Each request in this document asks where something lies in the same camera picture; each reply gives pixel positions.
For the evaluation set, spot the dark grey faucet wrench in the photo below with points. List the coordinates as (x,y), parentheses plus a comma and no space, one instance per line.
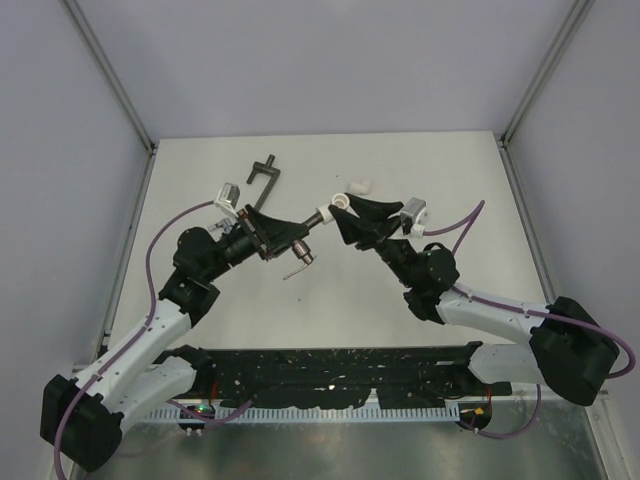
(268,172)

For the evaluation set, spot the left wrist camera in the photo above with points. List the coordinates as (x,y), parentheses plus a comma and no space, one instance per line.
(227,199)

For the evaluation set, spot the left aluminium frame post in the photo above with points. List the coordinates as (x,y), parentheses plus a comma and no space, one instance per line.
(93,45)

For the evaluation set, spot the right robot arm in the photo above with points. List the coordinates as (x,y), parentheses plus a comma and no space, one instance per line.
(559,345)

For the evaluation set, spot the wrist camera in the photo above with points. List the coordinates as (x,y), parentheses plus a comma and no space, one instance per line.
(413,215)
(227,199)

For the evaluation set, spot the white elbow fitting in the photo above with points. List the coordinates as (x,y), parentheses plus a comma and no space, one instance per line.
(339,201)

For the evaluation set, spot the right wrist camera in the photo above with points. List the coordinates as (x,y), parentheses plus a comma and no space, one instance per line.
(413,215)

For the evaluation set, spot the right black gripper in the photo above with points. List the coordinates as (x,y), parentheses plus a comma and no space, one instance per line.
(357,230)

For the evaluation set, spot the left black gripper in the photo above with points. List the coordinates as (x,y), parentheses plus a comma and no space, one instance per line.
(273,236)

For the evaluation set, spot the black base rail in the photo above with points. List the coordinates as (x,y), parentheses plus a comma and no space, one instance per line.
(337,379)

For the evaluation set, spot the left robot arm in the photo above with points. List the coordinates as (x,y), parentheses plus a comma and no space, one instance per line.
(84,417)

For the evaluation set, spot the aluminium frame post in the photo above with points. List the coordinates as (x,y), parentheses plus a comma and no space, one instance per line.
(93,45)
(560,42)

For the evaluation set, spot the far white elbow fitting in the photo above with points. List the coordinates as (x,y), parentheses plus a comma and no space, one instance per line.
(359,187)

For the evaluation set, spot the right aluminium frame post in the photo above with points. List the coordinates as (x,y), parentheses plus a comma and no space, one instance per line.
(560,42)

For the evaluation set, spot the chrome faucet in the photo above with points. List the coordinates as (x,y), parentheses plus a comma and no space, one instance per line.
(223,226)

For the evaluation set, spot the white slotted cable duct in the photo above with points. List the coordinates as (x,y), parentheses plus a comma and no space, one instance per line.
(369,413)

